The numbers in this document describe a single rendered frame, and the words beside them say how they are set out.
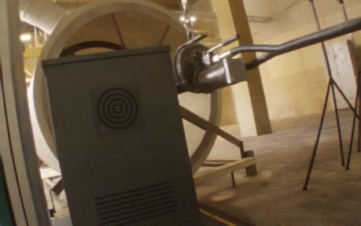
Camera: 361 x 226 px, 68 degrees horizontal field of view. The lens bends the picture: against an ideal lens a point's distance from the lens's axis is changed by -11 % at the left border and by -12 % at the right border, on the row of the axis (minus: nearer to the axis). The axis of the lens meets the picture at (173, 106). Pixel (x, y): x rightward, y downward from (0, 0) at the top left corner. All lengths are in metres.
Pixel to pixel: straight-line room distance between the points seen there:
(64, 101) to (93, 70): 0.10
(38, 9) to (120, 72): 6.00
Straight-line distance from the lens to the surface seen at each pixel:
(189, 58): 1.64
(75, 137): 0.72
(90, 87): 0.74
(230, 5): 6.83
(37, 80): 2.20
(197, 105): 3.06
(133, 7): 2.61
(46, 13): 6.68
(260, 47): 1.34
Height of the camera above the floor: 0.64
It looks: 3 degrees up
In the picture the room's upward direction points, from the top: 11 degrees counter-clockwise
